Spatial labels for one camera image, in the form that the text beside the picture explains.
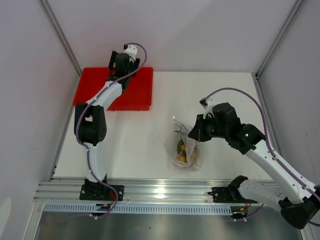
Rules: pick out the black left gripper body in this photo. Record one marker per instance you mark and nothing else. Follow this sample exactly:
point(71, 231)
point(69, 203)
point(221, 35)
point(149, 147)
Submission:
point(133, 65)

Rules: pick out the left aluminium frame post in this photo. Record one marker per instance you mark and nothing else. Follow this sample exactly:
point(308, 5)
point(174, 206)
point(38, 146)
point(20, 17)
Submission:
point(52, 19)

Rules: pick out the right aluminium frame post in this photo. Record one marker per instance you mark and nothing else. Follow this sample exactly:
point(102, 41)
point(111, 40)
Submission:
point(289, 21)

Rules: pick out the clear pink-dotted zip bag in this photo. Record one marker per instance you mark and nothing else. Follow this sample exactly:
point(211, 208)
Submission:
point(170, 148)

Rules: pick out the wrist white camera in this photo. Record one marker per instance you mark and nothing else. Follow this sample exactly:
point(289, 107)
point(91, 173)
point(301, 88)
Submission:
point(207, 104)
point(131, 50)

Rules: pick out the yellow longan bunch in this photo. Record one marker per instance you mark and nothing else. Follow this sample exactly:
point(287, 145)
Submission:
point(187, 155)

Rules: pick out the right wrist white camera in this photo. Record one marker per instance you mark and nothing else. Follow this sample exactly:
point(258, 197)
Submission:
point(207, 104)

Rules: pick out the red plastic tray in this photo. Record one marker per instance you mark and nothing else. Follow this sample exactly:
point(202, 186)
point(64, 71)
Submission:
point(137, 97)

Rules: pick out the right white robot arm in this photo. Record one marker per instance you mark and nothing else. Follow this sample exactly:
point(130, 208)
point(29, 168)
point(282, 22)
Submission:
point(297, 199)

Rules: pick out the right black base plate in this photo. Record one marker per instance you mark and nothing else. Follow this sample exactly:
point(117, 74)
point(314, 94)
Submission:
point(228, 195)

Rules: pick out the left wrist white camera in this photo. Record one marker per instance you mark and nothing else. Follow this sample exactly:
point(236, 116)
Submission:
point(131, 50)

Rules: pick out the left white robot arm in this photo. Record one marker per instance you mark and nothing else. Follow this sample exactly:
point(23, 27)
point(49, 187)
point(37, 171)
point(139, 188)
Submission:
point(90, 126)

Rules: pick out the white slotted cable duct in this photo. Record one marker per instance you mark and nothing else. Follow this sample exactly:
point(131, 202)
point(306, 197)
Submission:
point(130, 208)

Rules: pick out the aluminium table rail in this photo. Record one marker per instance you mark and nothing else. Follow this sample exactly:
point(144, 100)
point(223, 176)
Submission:
point(136, 191)

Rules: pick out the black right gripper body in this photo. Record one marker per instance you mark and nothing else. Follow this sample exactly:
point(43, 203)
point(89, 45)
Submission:
point(210, 127)

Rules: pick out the aluminium frame post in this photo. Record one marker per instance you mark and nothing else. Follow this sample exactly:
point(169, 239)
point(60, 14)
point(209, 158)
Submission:
point(52, 19)
point(289, 21)

